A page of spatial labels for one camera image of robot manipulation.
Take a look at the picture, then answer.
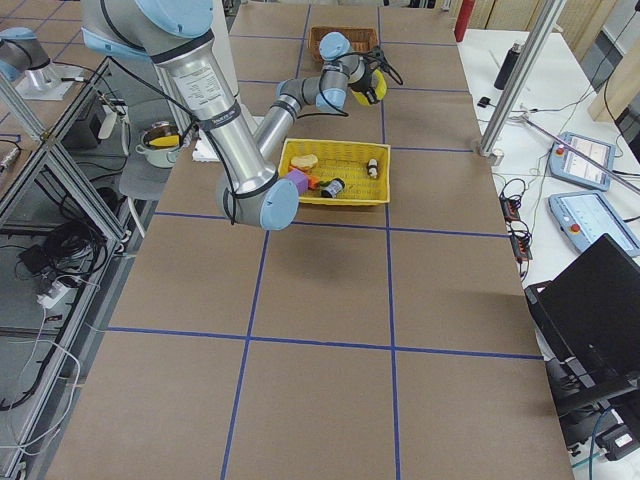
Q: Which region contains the small black can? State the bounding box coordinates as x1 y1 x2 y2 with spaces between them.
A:
320 178 345 199

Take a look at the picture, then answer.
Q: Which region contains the panda figurine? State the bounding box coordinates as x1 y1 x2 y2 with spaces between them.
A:
366 159 379 179

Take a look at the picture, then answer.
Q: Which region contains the black water bottle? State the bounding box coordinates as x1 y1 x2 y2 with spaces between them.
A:
494 42 523 91

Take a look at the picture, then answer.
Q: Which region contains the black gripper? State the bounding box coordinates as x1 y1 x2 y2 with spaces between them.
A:
349 46 387 100

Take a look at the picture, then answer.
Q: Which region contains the aluminium frame post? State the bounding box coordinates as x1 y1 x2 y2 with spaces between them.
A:
476 0 566 166

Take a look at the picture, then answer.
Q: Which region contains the purple foam cube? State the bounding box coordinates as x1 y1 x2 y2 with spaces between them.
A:
285 169 309 195

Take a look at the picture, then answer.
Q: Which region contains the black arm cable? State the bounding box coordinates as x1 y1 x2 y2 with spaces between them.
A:
359 47 404 87

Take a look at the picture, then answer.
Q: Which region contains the lower teach pendant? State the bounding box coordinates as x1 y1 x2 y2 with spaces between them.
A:
548 191 639 258

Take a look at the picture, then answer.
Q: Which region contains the upper teach pendant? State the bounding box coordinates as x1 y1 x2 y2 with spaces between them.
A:
548 132 616 192

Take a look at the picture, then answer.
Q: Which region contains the brown wicker basket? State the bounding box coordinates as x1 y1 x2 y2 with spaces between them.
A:
307 26 379 62

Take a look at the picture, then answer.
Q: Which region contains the black laptop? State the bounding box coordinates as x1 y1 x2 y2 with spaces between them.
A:
525 234 639 422

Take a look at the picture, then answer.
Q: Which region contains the yellow woven basket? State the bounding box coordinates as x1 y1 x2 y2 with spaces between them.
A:
279 139 391 206

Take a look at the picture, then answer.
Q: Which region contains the metal reacher grabber tool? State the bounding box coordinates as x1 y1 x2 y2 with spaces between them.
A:
514 114 639 195

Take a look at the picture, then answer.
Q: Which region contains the red cylinder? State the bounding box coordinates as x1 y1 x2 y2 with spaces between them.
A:
454 0 476 43

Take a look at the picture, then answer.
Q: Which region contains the small black device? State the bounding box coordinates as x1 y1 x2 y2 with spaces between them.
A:
477 97 491 108

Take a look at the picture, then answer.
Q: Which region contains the orange toy carrot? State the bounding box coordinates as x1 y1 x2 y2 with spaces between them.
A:
307 176 329 190

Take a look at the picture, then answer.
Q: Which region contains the toy croissant bread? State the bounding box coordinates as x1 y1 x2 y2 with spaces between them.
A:
290 154 318 171

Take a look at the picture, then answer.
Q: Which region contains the teach pendant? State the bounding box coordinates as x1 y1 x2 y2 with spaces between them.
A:
548 191 639 258
548 132 616 192

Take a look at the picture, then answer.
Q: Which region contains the white enamel pot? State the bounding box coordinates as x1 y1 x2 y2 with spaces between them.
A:
135 121 181 169

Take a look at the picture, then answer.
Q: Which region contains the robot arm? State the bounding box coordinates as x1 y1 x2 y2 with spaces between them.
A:
82 1 401 230
1 27 51 82

